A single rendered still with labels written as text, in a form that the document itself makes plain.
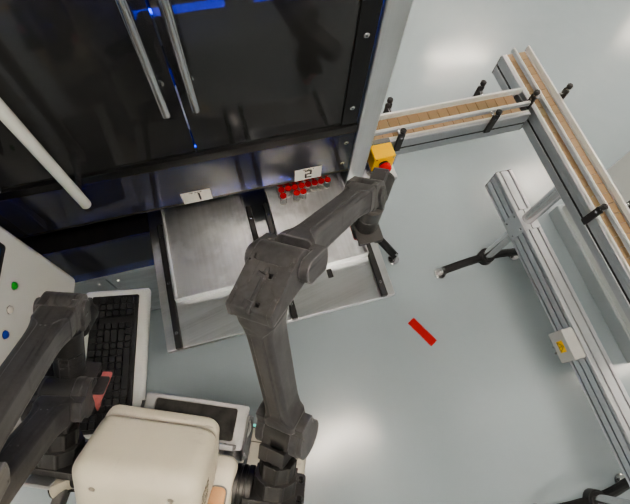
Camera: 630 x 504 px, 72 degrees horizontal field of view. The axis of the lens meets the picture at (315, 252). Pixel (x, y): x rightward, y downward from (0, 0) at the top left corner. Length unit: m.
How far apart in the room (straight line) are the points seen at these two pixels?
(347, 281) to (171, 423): 0.72
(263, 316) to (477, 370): 1.85
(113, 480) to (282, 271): 0.42
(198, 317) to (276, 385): 0.65
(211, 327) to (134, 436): 0.55
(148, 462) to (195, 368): 1.44
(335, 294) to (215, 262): 0.39
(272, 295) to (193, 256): 0.82
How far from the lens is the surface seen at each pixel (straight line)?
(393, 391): 2.22
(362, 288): 1.36
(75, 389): 0.98
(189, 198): 1.34
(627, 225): 1.76
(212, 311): 1.34
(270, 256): 0.63
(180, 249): 1.42
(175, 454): 0.81
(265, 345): 0.65
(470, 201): 2.68
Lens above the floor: 2.15
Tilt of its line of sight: 67 degrees down
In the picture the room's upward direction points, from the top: 8 degrees clockwise
